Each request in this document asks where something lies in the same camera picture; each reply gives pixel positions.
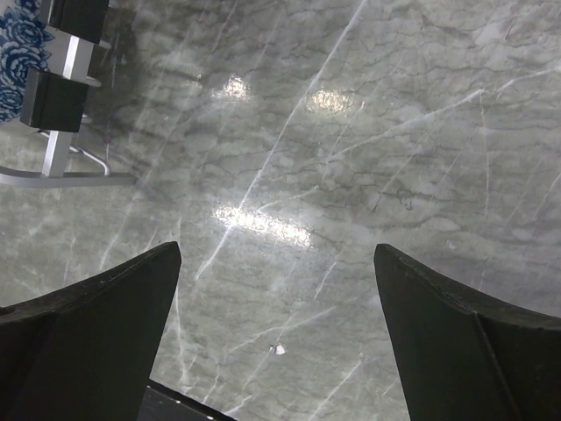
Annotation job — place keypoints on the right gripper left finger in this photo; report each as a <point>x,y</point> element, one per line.
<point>86,351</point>

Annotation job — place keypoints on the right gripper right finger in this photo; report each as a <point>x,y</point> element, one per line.
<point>462,354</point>

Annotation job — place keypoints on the white and blue floral bowl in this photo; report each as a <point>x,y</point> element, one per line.
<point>24,41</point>

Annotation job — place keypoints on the black base bar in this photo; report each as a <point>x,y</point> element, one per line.
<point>161,403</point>

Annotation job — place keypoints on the metal wire dish rack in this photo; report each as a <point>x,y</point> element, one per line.
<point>54,100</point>

